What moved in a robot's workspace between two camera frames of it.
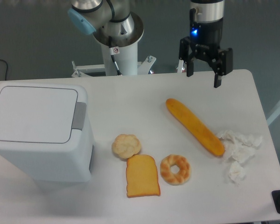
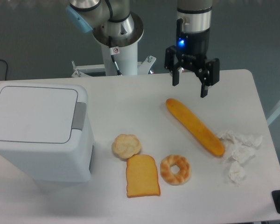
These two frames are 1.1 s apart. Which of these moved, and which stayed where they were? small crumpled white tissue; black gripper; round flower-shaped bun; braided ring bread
Moved: black gripper
Stayed: braided ring bread; small crumpled white tissue; round flower-shaped bun
